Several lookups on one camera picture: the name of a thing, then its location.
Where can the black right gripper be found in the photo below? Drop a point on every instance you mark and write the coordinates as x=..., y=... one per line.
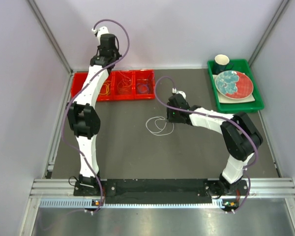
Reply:
x=169, y=116

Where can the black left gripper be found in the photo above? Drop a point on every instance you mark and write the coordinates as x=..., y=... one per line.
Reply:
x=117, y=53

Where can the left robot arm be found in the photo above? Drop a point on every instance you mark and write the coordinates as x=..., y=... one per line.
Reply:
x=82, y=117

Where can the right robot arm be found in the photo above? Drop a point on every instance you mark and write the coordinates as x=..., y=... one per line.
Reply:
x=240, y=135

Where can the red compartment bin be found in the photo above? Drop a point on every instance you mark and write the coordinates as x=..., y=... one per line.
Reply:
x=128, y=85

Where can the white square plate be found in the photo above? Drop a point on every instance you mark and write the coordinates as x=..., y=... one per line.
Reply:
x=250, y=99

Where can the blue and red plate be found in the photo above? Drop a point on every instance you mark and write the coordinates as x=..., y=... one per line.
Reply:
x=233, y=85

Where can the dark green mug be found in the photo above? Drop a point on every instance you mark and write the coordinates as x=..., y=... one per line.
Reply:
x=221, y=63

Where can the green plastic tray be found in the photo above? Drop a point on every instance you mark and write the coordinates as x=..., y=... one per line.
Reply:
x=235, y=90

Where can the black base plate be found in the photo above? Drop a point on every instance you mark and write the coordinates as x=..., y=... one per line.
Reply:
x=147, y=187

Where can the grey cable duct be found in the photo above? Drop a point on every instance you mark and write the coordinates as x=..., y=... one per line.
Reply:
x=92, y=204

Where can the aluminium frame rail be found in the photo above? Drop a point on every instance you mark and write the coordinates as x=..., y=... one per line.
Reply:
x=59, y=189

